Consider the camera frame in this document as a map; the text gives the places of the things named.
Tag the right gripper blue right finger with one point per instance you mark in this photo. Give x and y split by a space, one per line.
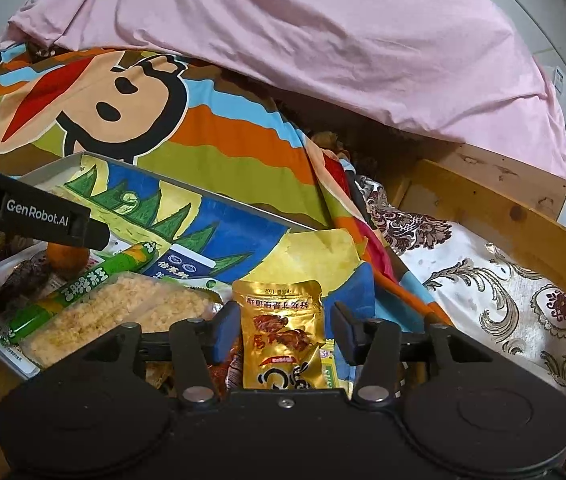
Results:
348 333

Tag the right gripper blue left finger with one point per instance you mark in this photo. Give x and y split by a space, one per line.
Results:
225 330

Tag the gold foil snack packet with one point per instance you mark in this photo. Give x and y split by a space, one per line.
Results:
283 331

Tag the clear cracker packet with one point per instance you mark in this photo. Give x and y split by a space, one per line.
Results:
124 298

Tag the dark jerky clear packet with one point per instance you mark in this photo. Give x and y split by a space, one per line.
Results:
23 280

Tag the orange snack packet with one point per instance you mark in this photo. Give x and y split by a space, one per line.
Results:
67 261

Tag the green sausage stick packet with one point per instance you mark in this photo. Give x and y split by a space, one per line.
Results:
38 312

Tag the blue white milk carton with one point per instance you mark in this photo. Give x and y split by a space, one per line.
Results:
181 264

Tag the yellow purple candy packet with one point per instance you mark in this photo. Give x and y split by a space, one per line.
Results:
328 363

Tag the grey tray with cartoon print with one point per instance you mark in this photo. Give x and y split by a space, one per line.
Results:
246 244

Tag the floral white mattress cover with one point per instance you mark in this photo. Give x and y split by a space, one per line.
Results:
487 294

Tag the colourful monkey cartoon blanket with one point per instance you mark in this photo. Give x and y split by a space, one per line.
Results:
204 126

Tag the pink bed sheet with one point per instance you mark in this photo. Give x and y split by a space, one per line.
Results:
450 69

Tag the wooden bed frame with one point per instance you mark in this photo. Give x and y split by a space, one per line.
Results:
512 205

